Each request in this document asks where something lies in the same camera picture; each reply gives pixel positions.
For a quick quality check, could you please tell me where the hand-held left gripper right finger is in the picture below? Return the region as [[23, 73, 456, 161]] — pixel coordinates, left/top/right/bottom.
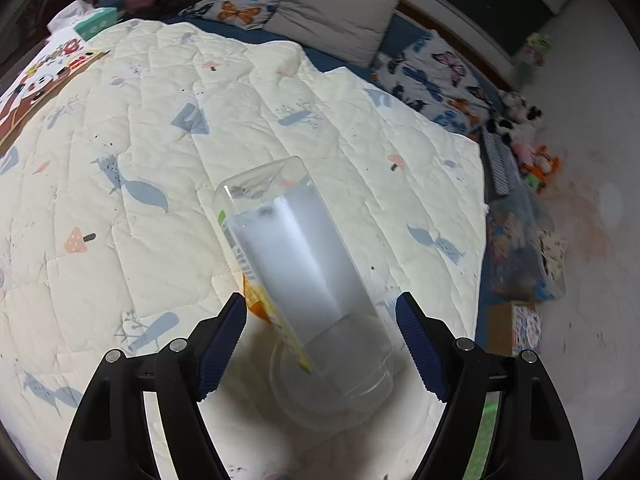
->
[[395, 291, 583, 480]]

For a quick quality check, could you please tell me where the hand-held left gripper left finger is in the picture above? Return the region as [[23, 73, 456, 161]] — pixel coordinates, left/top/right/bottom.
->
[[55, 292, 248, 480]]

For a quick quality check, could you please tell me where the clear plastic bottle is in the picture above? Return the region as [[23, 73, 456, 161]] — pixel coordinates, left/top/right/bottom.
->
[[212, 156, 396, 397]]

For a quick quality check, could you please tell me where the clear plastic cup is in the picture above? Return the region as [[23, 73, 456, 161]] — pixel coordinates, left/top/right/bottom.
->
[[269, 340, 397, 432]]

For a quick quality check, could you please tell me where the cardboard box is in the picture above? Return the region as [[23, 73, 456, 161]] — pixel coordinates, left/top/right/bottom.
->
[[486, 300, 544, 357]]

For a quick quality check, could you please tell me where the green plastic basket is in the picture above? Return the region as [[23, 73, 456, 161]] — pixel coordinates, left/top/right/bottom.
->
[[469, 394, 502, 480]]

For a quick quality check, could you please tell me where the clear bag of toys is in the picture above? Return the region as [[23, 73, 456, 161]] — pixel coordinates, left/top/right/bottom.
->
[[486, 189, 569, 304]]

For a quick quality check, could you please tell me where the grey patterned folded cloth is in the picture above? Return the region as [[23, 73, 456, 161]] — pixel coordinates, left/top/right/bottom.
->
[[479, 126, 522, 197]]

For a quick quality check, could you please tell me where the pink plush toy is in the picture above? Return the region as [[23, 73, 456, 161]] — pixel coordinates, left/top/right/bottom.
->
[[510, 141, 537, 167]]

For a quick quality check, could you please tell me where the white printed quilt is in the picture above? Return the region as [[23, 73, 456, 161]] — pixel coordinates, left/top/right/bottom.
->
[[0, 19, 489, 480]]

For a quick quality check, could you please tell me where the orange fox plush toy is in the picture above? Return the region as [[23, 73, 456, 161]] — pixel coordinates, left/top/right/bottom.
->
[[529, 144, 562, 177]]

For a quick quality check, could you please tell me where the cow plush toy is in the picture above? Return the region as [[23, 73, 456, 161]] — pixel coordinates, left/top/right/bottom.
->
[[487, 89, 544, 147]]

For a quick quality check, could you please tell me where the large butterfly print pillow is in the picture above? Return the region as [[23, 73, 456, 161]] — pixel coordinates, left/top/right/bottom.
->
[[371, 29, 502, 137]]

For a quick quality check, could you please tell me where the green hanging decoration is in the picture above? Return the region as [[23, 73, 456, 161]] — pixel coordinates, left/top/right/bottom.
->
[[510, 31, 552, 82]]

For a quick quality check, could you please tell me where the cartoon picture box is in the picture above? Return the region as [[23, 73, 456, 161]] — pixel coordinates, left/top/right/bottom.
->
[[0, 27, 114, 144]]

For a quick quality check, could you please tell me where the grey pillow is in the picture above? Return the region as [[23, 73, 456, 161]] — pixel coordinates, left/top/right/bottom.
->
[[262, 0, 399, 69]]

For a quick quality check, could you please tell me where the green tissue box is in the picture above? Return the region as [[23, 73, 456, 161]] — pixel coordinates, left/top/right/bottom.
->
[[75, 7, 121, 41]]

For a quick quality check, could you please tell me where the white cloth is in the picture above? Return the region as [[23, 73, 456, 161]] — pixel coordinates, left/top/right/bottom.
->
[[47, 0, 94, 31]]

